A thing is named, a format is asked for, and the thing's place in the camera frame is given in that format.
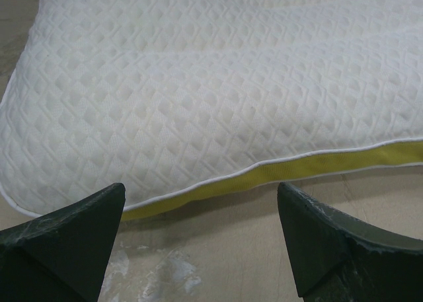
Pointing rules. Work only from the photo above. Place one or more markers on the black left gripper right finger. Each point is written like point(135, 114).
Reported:
point(337, 257)

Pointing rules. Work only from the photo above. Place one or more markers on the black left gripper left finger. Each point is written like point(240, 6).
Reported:
point(63, 255)

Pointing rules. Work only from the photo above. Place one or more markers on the white and yellow pillow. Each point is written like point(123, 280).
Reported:
point(181, 100)

